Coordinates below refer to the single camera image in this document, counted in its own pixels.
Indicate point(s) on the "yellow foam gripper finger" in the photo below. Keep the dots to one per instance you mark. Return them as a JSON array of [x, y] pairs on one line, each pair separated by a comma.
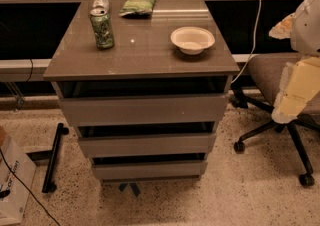
[[283, 28], [299, 84]]

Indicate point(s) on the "grey bottom drawer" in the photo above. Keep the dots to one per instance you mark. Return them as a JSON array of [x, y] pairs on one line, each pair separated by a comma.
[[150, 170]]

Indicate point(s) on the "grey drawer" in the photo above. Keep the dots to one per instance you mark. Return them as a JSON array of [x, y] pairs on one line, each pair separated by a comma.
[[143, 110], [150, 170], [147, 145]]

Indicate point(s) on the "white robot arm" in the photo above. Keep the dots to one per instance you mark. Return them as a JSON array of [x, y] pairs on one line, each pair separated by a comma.
[[305, 32]]

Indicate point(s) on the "grey top drawer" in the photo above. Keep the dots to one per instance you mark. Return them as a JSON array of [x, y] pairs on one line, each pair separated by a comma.
[[143, 110]]

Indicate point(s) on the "grey drawer cabinet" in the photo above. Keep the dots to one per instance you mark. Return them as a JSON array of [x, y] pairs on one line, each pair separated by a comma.
[[143, 62]]

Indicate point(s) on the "grey middle drawer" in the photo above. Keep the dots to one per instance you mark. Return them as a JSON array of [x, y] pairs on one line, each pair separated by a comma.
[[147, 145]]

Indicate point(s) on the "brown office chair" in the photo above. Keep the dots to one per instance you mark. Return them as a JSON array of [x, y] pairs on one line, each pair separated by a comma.
[[266, 71]]

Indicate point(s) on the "white paper bowl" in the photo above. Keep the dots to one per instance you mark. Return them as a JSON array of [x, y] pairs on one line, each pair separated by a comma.
[[192, 40]]

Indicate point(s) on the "green chip bag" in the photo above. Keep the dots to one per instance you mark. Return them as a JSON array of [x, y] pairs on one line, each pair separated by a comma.
[[137, 8]]

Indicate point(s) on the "green soda can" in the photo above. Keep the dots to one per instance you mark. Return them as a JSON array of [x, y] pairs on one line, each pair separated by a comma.
[[102, 28]]

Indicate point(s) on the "black metal stand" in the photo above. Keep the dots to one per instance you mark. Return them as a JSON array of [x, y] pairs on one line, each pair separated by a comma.
[[49, 185]]

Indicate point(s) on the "white cardboard box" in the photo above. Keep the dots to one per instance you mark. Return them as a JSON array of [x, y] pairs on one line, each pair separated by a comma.
[[16, 171]]

